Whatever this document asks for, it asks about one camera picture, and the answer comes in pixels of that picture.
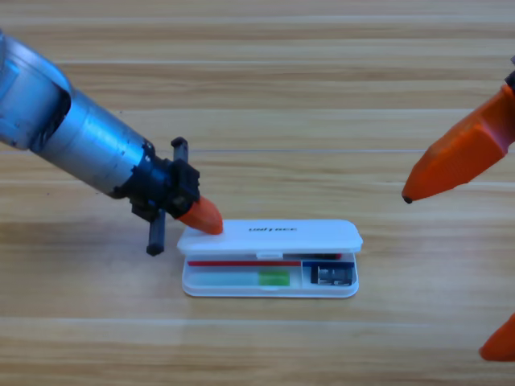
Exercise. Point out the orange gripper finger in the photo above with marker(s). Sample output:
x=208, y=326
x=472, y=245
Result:
x=462, y=157
x=203, y=217
x=503, y=346

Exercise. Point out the white Unitree pencil case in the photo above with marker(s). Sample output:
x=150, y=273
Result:
x=301, y=237

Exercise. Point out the green and white glue stick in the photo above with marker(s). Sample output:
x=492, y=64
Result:
x=273, y=278

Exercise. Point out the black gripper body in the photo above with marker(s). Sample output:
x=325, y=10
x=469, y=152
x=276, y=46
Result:
x=161, y=185
x=512, y=82

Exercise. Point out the black marker with red cap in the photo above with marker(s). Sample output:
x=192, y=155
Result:
x=322, y=255

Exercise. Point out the black eraser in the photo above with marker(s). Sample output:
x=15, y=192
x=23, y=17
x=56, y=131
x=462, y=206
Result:
x=332, y=275

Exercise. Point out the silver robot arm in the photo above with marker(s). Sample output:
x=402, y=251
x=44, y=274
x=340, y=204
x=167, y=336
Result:
x=80, y=128

